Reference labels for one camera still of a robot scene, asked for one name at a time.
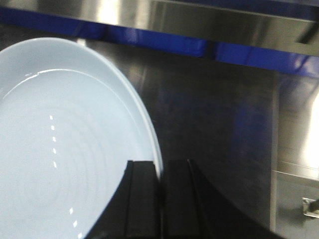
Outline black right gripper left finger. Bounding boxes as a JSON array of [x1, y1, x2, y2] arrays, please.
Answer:
[[86, 161, 160, 239]]

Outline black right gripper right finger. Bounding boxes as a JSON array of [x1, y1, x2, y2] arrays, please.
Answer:
[[163, 160, 278, 239]]

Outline white round plate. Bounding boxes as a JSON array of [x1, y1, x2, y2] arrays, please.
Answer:
[[0, 38, 163, 239]]

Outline low blue bin middle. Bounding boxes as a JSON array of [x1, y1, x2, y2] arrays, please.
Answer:
[[105, 25, 207, 57]]

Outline low blue bin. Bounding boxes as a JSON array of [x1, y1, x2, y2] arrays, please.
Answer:
[[213, 42, 319, 78], [105, 25, 207, 57], [0, 7, 107, 40]]

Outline low blue bin right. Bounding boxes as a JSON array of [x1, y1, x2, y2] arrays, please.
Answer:
[[213, 42, 319, 78]]

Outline low blue bin left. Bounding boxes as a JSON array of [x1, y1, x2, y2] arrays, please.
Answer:
[[0, 7, 107, 40]]

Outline stainless steel shelf rail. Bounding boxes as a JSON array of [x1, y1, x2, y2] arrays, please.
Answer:
[[0, 0, 319, 56]]

